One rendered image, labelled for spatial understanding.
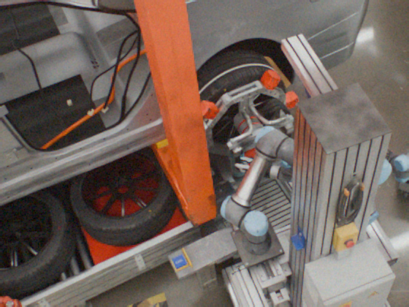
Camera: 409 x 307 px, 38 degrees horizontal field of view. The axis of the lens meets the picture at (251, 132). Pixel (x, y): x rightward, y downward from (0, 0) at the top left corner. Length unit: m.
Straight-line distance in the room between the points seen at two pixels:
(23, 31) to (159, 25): 2.34
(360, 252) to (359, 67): 2.64
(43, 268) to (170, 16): 1.92
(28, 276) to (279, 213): 1.68
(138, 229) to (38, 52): 1.34
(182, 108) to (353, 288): 1.09
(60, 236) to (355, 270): 1.86
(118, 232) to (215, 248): 0.60
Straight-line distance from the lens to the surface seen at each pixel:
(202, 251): 3.55
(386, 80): 5.01
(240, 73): 3.37
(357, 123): 2.05
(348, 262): 2.66
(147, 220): 3.65
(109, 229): 3.67
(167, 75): 2.50
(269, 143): 2.87
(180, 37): 2.40
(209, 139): 3.47
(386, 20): 5.54
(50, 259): 3.69
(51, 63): 4.05
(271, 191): 4.20
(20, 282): 3.72
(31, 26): 4.56
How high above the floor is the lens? 3.61
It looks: 52 degrees down
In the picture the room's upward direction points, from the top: 3 degrees counter-clockwise
